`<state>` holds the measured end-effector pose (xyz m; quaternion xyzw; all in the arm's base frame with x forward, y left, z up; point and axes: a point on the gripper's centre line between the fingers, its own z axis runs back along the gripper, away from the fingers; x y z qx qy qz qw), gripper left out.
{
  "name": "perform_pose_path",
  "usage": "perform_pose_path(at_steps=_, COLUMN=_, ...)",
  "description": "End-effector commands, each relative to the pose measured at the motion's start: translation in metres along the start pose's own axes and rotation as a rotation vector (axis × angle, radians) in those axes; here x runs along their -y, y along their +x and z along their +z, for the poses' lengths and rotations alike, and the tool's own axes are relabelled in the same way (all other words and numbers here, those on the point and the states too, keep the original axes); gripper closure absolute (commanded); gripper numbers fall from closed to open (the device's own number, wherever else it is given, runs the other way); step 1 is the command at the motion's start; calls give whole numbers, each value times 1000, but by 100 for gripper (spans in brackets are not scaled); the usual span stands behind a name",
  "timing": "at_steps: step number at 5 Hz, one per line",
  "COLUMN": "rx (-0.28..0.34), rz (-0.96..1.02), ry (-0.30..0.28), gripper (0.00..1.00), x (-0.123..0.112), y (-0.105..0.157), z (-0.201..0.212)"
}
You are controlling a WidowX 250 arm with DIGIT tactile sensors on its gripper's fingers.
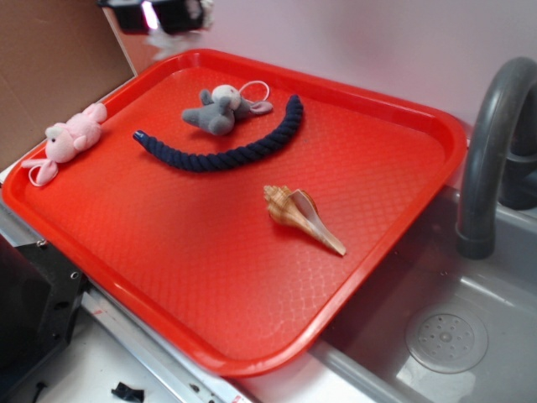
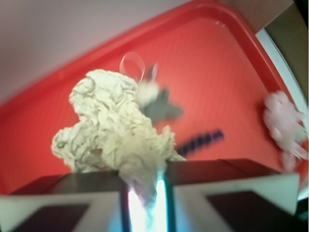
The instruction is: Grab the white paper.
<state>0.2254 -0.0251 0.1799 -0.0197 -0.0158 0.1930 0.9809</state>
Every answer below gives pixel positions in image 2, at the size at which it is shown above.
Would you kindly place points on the white paper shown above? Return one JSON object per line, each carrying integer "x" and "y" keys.
{"x": 113, "y": 134}

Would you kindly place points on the brown cardboard panel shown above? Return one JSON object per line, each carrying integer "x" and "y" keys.
{"x": 286, "y": 22}

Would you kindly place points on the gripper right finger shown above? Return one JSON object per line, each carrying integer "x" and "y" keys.
{"x": 237, "y": 195}

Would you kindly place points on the red plastic tray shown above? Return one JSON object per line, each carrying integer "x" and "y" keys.
{"x": 209, "y": 59}

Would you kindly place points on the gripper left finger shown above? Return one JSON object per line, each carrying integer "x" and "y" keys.
{"x": 90, "y": 202}

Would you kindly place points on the grey plush toy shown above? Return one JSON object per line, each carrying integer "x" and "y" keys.
{"x": 153, "y": 102}

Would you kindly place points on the pink plush toy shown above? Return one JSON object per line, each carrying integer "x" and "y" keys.
{"x": 283, "y": 122}

